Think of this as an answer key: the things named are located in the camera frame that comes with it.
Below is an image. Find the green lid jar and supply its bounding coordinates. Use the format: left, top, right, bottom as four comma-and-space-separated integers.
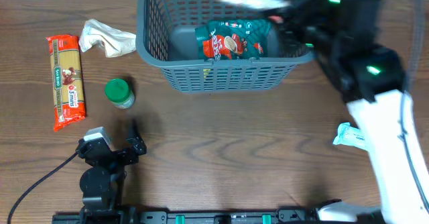
105, 78, 135, 109

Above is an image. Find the beige pouch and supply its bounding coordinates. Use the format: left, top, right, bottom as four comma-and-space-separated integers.
78, 19, 136, 58

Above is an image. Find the light blue tissue pack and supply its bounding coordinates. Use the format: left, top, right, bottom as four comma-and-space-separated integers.
332, 122, 367, 151

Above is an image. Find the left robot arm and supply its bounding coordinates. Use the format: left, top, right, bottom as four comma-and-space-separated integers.
76, 120, 147, 223

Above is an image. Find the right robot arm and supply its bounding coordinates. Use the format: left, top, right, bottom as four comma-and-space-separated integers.
275, 0, 428, 223

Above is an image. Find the red spaghetti packet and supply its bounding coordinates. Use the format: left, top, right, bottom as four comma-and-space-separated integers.
46, 34, 86, 131

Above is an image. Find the green coffee bag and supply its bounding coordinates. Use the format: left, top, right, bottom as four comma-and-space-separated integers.
195, 19, 271, 60

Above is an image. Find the grey plastic basket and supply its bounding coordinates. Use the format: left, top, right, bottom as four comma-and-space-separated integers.
135, 0, 312, 93

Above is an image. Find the black cable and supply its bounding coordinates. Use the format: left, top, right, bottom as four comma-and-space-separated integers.
6, 152, 80, 224

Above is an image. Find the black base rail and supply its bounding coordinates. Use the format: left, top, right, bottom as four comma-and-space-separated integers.
51, 209, 324, 224

